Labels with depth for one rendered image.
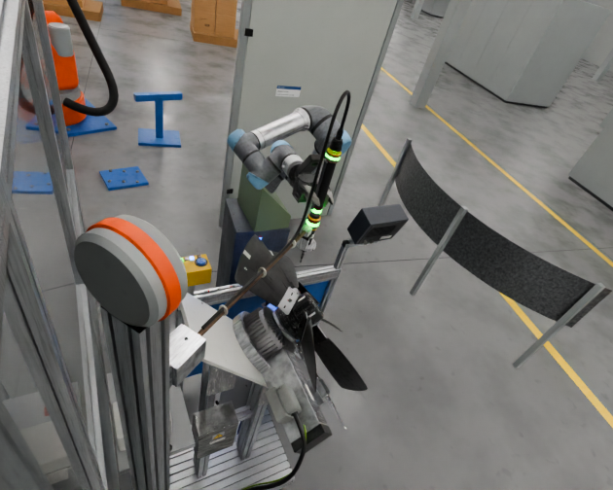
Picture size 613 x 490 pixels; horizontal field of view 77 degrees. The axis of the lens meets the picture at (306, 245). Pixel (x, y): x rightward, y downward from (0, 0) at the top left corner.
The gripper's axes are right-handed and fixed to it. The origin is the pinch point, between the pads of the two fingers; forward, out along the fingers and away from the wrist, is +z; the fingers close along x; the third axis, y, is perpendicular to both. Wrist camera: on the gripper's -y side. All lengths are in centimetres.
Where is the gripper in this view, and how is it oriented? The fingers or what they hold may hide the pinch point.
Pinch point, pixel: (324, 200)
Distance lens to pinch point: 119.5
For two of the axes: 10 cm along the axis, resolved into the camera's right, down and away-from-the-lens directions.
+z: 4.3, 6.7, -6.1
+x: -8.7, 1.4, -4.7
